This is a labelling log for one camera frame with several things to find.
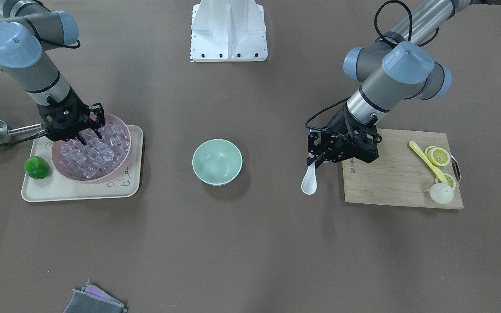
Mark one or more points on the bamboo cutting board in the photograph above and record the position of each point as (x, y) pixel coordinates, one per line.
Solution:
(398, 177)

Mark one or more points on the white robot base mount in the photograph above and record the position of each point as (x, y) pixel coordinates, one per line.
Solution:
(228, 31)

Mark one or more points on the grey robot arm over ice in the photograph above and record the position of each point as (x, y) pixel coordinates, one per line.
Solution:
(28, 29)

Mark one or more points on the beige rectangular tray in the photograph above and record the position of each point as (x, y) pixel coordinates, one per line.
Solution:
(56, 187)

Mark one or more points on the purple cloth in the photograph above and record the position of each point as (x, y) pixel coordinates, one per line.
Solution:
(93, 289)

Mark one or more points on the yellow plastic knife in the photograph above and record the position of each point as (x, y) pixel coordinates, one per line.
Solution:
(437, 171)

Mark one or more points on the lemon slice upper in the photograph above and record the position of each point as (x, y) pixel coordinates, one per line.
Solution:
(437, 156)

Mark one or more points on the pink bowl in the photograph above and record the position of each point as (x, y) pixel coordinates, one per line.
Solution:
(124, 161)

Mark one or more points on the grey robot arm with spoon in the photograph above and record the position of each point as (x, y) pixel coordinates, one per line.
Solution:
(394, 68)

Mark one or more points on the black gripper with spoon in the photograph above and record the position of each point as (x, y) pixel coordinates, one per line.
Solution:
(340, 124)

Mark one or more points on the lemon slice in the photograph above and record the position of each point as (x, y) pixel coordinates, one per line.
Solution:
(451, 181)
(437, 156)

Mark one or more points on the lemon slice lower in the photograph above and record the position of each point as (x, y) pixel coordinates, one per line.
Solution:
(451, 181)

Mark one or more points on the pile of clear ice cubes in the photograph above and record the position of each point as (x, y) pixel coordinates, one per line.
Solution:
(96, 152)

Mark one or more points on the mint green bowl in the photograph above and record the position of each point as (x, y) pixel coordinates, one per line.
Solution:
(217, 162)

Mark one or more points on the white ceramic spoon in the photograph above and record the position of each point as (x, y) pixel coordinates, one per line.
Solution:
(309, 182)

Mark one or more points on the black gripper over ice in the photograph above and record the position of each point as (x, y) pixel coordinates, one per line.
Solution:
(78, 114)

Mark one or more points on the green lime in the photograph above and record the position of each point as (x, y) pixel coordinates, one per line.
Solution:
(36, 168)

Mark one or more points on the grey cloth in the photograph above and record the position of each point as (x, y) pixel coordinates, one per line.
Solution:
(83, 302)

